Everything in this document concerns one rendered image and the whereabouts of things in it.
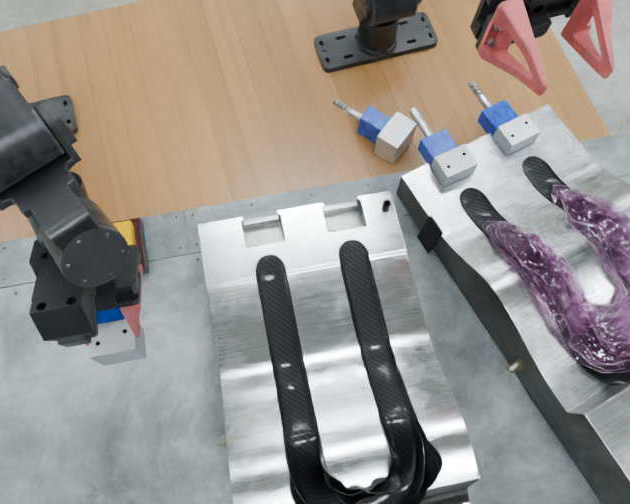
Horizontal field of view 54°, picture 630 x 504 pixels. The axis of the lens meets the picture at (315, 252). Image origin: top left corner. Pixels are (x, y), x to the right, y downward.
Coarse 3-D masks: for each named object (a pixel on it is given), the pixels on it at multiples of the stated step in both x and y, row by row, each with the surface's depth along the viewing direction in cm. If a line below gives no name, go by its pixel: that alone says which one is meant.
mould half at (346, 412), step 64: (384, 192) 83; (256, 256) 79; (320, 256) 79; (384, 256) 79; (256, 320) 76; (320, 320) 77; (256, 384) 73; (320, 384) 72; (448, 384) 71; (256, 448) 67; (384, 448) 66; (448, 448) 66
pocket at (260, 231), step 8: (272, 216) 83; (280, 216) 82; (248, 224) 82; (256, 224) 83; (264, 224) 83; (272, 224) 84; (280, 224) 84; (248, 232) 83; (256, 232) 83; (264, 232) 83; (272, 232) 83; (280, 232) 83; (248, 240) 83; (256, 240) 83; (264, 240) 83; (272, 240) 83; (280, 240) 83
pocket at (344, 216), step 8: (360, 200) 82; (328, 208) 83; (336, 208) 83; (344, 208) 84; (352, 208) 84; (360, 208) 83; (328, 216) 84; (336, 216) 84; (344, 216) 84; (352, 216) 84; (360, 216) 84; (328, 224) 84; (336, 224) 84; (344, 224) 84; (352, 224) 84; (360, 224) 84; (328, 232) 83
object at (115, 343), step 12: (96, 312) 70; (108, 312) 70; (120, 312) 70; (108, 324) 68; (120, 324) 68; (96, 336) 68; (108, 336) 68; (120, 336) 68; (132, 336) 68; (144, 336) 73; (96, 348) 67; (108, 348) 67; (120, 348) 67; (132, 348) 67; (144, 348) 72; (96, 360) 69; (108, 360) 70; (120, 360) 71; (132, 360) 72
